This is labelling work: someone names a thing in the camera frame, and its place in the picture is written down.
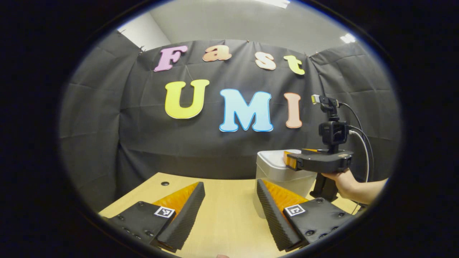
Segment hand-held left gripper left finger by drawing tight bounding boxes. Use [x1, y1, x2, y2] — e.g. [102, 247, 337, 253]
[99, 182, 206, 251]

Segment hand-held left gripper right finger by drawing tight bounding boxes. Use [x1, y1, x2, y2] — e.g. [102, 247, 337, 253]
[257, 179, 359, 251]

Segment white desktop garbage bin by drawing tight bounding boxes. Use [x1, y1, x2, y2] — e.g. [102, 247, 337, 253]
[256, 149, 318, 219]

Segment wooden desktop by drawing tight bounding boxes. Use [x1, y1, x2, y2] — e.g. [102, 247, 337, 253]
[99, 172, 363, 258]

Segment black backdrop cloth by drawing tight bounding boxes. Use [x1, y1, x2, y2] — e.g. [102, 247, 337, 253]
[59, 30, 401, 212]

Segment long ceiling light panel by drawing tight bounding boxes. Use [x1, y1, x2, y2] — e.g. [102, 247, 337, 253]
[255, 0, 290, 8]

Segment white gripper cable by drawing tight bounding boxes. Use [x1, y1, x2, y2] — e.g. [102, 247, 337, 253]
[350, 131, 370, 183]

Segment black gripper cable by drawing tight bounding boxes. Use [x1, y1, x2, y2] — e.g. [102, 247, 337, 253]
[339, 103, 374, 181]

